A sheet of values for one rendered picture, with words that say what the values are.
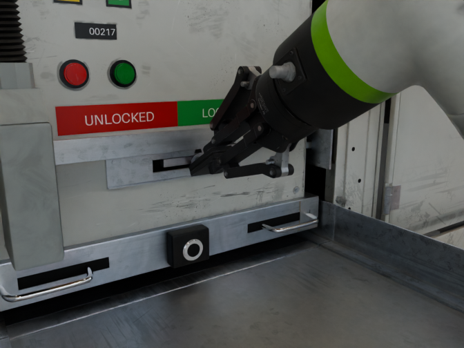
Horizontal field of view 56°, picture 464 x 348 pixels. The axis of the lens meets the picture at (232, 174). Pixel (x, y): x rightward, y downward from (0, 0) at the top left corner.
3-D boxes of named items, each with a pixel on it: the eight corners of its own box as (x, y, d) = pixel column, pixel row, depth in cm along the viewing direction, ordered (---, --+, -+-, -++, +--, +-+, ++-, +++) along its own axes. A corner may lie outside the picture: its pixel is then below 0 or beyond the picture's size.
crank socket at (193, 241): (212, 260, 64) (211, 228, 63) (175, 271, 61) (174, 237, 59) (202, 254, 66) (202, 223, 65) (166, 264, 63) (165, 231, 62)
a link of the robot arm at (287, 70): (417, 101, 37) (380, 7, 39) (318, 106, 31) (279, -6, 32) (364, 129, 42) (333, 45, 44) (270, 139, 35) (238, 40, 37)
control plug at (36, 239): (66, 262, 45) (49, 89, 40) (14, 274, 42) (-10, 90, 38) (50, 237, 51) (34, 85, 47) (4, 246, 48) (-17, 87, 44)
